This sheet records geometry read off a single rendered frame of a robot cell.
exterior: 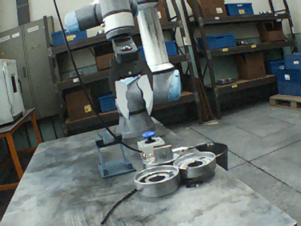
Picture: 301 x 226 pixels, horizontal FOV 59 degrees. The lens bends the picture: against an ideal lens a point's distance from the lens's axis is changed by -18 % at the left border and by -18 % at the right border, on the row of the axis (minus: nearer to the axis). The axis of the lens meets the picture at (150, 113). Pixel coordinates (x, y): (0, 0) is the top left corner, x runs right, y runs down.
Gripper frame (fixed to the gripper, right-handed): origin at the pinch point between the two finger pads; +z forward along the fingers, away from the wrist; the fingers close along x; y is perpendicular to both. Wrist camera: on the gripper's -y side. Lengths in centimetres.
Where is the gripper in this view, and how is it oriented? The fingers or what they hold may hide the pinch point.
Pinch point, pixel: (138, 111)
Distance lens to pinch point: 74.0
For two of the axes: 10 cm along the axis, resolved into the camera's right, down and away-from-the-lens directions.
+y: -1.7, -0.2, 9.9
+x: -9.6, 2.2, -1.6
